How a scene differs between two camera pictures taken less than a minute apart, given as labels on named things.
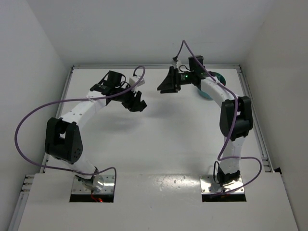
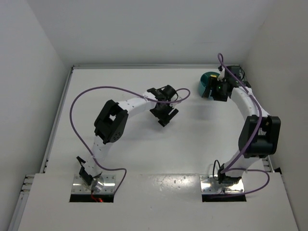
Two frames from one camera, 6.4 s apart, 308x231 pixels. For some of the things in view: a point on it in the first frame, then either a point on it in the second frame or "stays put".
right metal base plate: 208,186 stays put
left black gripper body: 130,100 to 167,116
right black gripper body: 173,78 to 211,87
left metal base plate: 108,187 stays put
